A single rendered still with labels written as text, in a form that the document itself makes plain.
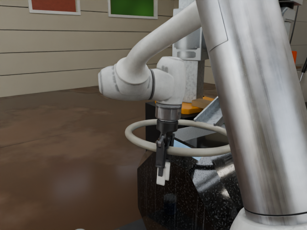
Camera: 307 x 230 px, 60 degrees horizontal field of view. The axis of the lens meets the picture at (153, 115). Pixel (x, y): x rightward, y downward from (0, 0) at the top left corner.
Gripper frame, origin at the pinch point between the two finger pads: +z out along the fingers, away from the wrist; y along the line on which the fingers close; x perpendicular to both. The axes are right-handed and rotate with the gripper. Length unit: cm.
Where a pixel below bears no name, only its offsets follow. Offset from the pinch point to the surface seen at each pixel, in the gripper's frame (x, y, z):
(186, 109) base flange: 25, 120, -2
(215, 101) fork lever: -6, 66, -19
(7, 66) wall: 518, 359, -1
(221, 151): -18.4, 8.3, -9.5
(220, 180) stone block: -17.5, 27.8, 9.9
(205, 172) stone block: -10.3, 28.4, 8.2
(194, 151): -10.1, 1.6, -9.9
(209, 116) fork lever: -5, 57, -12
